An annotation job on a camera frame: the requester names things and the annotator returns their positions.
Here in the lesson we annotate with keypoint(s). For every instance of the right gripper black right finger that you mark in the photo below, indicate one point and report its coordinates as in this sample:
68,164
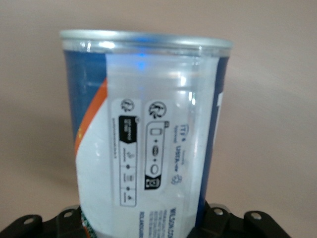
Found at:
223,225

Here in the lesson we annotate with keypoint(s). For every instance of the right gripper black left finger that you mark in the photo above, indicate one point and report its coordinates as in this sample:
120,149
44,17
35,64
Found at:
37,229

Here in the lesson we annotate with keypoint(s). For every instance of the clear tennis ball can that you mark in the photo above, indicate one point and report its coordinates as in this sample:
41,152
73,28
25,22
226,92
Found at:
153,124

